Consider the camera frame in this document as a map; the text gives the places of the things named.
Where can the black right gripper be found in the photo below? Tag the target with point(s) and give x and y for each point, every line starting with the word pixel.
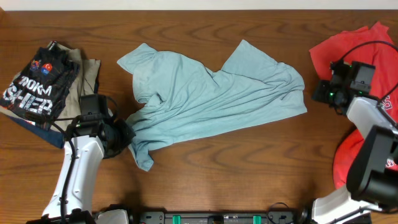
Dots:
pixel 319 96

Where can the red printed t-shirt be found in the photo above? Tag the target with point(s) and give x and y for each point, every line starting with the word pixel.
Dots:
pixel 382 56

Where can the navy folded garment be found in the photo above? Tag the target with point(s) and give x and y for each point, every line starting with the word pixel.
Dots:
pixel 55 138

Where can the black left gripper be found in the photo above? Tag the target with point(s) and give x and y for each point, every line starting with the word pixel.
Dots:
pixel 129 135

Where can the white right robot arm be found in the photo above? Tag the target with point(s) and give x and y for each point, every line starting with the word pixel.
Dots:
pixel 370 186

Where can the black printed folded shirt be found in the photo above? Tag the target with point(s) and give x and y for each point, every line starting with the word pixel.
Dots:
pixel 43 85

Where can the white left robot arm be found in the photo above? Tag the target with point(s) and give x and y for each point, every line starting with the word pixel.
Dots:
pixel 87 144

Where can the beige folded garment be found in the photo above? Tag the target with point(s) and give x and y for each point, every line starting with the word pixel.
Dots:
pixel 83 85

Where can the light blue t-shirt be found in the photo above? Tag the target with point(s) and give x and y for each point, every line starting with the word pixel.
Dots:
pixel 182 100

